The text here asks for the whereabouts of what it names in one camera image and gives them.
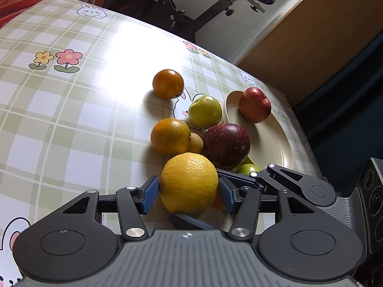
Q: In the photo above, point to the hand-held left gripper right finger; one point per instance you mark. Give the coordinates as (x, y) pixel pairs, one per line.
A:
(226, 197)

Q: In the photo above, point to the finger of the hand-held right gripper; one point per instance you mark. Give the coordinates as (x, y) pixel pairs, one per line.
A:
(185, 221)
(299, 182)

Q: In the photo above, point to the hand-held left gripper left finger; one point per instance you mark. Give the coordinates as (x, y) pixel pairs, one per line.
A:
(149, 195)

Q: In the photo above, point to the green apple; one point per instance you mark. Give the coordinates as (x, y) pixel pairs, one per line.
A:
(247, 169)
(205, 110)

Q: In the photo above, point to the yellow lemon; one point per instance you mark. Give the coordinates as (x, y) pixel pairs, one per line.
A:
(189, 185)

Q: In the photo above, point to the beige plate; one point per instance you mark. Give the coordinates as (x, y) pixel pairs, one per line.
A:
(269, 139)

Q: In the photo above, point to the dark purple mangosteen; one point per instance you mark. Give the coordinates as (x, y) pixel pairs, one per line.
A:
(226, 144)

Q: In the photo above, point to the round orange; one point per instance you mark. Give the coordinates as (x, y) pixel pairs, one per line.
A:
(168, 83)
(170, 137)

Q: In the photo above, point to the brown longan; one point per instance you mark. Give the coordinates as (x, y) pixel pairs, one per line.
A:
(196, 144)

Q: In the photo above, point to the dark blue cloth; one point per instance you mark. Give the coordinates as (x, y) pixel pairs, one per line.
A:
(344, 110)

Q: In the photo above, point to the red apple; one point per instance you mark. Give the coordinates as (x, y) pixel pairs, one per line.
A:
(254, 104)

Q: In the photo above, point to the green plaid bunny tablecloth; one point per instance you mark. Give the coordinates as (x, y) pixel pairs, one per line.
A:
(74, 125)

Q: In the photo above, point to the brown wooden board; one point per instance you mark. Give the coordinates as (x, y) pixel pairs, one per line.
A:
(314, 41)

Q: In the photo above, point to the black exercise bike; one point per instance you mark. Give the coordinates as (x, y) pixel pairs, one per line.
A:
(209, 12)

